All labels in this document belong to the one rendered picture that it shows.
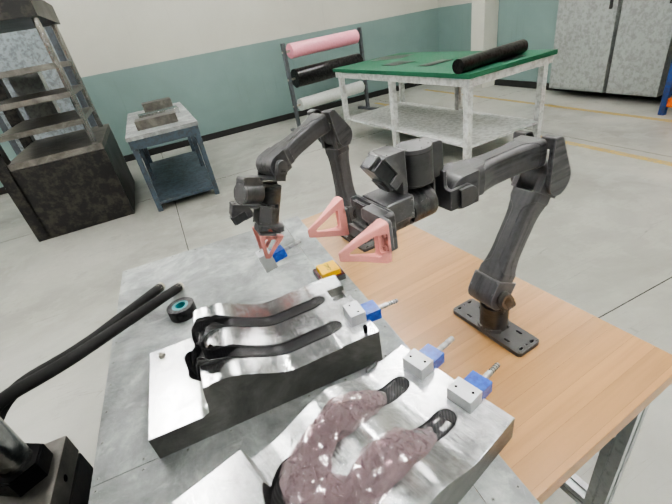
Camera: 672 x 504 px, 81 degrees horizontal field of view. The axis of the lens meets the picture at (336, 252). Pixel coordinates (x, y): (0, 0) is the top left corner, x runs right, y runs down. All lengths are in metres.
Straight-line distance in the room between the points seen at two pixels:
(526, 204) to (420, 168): 0.32
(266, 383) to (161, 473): 0.25
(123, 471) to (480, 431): 0.68
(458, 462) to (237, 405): 0.43
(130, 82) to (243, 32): 1.93
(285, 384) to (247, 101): 6.77
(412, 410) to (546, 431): 0.24
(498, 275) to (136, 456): 0.83
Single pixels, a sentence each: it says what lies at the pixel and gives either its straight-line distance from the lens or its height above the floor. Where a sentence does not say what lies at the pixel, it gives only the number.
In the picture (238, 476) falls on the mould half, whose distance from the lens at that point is 0.71.
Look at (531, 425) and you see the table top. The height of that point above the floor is 0.80.
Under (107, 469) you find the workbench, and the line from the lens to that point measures 0.99.
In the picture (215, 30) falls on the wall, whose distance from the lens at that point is 7.30.
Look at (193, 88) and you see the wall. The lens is 7.25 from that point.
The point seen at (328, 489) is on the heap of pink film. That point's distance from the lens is 0.67.
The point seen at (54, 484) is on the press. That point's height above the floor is 0.78.
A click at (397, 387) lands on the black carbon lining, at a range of 0.82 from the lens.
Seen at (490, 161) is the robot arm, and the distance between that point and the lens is 0.75.
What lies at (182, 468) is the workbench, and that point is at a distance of 0.90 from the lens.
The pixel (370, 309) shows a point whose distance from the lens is 0.91.
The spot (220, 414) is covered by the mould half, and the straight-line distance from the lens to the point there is 0.88.
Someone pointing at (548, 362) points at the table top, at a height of 0.80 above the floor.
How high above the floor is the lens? 1.49
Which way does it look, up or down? 31 degrees down
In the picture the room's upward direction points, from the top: 11 degrees counter-clockwise
